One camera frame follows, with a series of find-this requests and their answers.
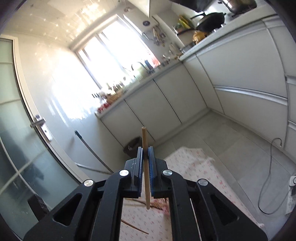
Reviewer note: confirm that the kitchen window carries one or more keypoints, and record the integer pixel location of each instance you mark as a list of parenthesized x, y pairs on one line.
[(111, 53)]

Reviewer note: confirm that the row of bamboo chopsticks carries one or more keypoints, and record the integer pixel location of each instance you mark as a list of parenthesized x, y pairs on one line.
[(136, 228)]

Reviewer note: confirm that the white drawer base cabinet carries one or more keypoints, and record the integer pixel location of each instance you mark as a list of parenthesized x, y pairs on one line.
[(242, 62)]

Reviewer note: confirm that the black wok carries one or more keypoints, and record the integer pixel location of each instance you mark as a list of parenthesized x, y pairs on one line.
[(209, 22)]

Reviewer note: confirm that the white water heater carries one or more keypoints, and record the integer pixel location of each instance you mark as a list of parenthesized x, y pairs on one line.
[(146, 23)]

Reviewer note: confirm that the frosted glass sliding door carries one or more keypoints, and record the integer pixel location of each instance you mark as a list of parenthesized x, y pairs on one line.
[(20, 150)]

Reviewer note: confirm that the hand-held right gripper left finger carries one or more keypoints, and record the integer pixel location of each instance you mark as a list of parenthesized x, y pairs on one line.
[(140, 169)]

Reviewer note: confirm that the white door base cabinet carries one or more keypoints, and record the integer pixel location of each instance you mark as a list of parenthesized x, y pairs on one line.
[(166, 97)]

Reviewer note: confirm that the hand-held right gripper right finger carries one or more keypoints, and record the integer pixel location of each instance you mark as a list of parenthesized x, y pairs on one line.
[(151, 171)]

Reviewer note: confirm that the light bamboo chopstick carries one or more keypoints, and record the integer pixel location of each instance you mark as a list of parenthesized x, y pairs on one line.
[(144, 141)]

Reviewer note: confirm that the cherry print tablecloth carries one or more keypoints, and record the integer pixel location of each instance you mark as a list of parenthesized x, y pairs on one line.
[(196, 166)]

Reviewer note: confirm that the golden lidded pot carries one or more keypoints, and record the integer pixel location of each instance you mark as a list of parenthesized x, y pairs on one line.
[(198, 37)]

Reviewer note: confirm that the steel cooking pot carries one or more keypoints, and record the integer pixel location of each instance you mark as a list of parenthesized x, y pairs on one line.
[(238, 5)]

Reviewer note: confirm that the wicker basket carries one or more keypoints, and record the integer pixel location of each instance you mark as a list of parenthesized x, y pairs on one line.
[(113, 98)]

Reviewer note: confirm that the white kitchen countertop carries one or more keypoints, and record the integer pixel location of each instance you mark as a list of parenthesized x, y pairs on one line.
[(161, 69)]

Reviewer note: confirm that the dark brown trash bin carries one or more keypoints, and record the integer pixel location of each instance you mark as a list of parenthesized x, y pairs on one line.
[(133, 146)]

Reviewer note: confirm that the red plastic basket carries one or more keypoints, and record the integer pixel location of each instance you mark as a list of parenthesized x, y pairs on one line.
[(103, 107)]

